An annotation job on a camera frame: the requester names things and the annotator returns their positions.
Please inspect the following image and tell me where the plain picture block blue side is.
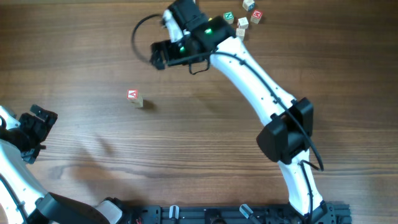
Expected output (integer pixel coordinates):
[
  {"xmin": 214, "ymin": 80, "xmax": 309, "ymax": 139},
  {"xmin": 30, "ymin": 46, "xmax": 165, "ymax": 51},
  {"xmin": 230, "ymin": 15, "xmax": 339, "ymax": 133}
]
[{"xmin": 238, "ymin": 17, "xmax": 249, "ymax": 29}]

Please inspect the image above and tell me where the green top letter block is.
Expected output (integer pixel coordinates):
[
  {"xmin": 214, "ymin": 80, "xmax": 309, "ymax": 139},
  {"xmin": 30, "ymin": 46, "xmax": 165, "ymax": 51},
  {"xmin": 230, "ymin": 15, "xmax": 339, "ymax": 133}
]
[{"xmin": 129, "ymin": 92, "xmax": 144, "ymax": 108}]

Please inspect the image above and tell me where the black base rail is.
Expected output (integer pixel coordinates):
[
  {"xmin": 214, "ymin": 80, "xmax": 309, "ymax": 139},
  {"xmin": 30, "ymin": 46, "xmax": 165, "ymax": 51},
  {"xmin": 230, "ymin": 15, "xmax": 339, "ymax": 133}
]
[{"xmin": 125, "ymin": 203, "xmax": 353, "ymax": 224}]

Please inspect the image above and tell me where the green N letter block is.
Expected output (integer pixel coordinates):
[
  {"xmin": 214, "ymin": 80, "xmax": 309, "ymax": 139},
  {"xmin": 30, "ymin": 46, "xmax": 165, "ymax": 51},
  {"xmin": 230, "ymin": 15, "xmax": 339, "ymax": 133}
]
[{"xmin": 223, "ymin": 11, "xmax": 234, "ymax": 24}]

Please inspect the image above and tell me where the blue H letter block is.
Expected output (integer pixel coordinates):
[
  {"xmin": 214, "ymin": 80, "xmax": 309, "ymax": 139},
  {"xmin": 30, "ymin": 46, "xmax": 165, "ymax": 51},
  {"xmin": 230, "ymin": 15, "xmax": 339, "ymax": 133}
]
[{"xmin": 243, "ymin": 0, "xmax": 256, "ymax": 12}]

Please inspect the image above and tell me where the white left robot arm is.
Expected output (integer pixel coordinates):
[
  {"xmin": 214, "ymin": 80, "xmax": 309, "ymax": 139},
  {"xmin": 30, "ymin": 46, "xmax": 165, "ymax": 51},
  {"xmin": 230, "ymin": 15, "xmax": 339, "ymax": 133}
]
[{"xmin": 1, "ymin": 105, "xmax": 123, "ymax": 224}]

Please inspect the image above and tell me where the red side block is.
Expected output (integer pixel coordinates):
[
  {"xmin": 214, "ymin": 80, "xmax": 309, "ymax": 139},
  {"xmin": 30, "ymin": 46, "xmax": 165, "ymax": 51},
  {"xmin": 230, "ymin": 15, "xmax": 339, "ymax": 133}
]
[{"xmin": 236, "ymin": 28, "xmax": 246, "ymax": 41}]

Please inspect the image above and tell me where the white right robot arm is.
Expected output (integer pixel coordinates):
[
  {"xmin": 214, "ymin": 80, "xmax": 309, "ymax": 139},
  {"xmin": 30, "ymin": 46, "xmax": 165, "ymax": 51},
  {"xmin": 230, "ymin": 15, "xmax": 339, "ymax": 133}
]
[{"xmin": 150, "ymin": 1, "xmax": 338, "ymax": 223}]

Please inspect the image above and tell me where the red M letter block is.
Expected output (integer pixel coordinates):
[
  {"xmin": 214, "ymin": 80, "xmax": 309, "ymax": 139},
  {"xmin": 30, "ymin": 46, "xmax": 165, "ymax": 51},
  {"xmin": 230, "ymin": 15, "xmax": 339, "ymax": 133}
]
[{"xmin": 251, "ymin": 9, "xmax": 263, "ymax": 24}]

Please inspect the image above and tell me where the red A letter block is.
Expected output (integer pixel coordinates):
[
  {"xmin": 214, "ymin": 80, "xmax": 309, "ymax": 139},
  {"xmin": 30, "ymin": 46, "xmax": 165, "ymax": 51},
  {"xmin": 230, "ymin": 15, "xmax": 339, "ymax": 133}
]
[{"xmin": 127, "ymin": 90, "xmax": 139, "ymax": 100}]

